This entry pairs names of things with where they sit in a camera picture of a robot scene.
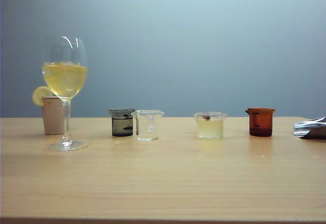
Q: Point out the clear glass measuring cup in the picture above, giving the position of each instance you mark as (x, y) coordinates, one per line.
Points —
(147, 132)

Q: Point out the grey tinted measuring cup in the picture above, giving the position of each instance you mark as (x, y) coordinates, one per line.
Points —
(121, 127)

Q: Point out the measuring cup with pale liquid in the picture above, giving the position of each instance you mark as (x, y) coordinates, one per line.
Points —
(210, 129)

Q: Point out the amber measuring cup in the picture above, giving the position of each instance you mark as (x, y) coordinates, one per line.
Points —
(262, 124)

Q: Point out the beige paper cup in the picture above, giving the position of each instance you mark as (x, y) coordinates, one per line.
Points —
(53, 117)

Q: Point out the clear stemmed wine glass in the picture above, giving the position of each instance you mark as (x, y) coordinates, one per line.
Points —
(65, 81)

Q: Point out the yellow lemon slice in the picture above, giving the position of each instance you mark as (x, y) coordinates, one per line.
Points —
(39, 95)

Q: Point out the silver foil bag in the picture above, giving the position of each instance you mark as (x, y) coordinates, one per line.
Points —
(310, 129)

